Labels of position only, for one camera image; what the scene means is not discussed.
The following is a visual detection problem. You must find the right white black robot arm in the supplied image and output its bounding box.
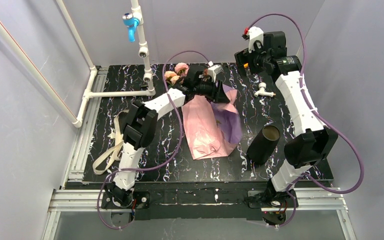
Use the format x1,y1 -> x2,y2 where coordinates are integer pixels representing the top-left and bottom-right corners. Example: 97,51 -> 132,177
234,26 -> 338,193

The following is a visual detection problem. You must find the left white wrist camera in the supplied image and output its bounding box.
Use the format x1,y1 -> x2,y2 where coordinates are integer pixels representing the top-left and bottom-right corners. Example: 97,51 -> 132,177
206,61 -> 223,83

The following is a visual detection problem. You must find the black cylindrical vase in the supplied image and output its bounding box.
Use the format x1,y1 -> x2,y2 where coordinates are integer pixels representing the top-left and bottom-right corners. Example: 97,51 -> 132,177
246,125 -> 280,165

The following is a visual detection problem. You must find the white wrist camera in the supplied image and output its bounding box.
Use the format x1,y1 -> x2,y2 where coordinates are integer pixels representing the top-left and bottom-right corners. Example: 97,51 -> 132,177
206,61 -> 223,83
242,26 -> 264,53

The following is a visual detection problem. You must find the pink bouquet wrapping paper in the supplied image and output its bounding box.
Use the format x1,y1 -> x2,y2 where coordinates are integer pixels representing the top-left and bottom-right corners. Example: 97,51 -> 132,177
181,85 -> 243,160

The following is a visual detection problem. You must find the pink rose flower bunch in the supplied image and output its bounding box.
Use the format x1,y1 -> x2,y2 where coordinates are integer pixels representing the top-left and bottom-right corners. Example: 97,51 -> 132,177
163,62 -> 190,86

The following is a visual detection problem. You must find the white plastic faucet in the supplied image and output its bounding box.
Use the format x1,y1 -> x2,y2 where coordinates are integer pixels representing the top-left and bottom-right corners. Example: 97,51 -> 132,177
254,82 -> 276,98

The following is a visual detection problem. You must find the white pvc pipe assembly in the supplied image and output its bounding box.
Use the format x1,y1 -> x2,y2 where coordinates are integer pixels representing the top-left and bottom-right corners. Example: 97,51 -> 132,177
0,0 -> 156,128

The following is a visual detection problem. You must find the cream ribbon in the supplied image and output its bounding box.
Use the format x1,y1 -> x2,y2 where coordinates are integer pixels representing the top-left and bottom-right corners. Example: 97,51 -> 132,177
92,109 -> 129,175

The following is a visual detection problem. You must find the aluminium frame rail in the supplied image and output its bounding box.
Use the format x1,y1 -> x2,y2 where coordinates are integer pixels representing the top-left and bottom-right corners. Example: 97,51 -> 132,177
42,186 -> 356,240

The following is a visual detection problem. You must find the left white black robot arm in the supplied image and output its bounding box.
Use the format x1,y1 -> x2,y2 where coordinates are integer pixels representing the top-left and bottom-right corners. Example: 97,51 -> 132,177
112,64 -> 230,192

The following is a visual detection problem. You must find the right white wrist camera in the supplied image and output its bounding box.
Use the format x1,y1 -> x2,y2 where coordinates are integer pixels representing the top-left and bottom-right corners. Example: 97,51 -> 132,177
242,26 -> 264,53

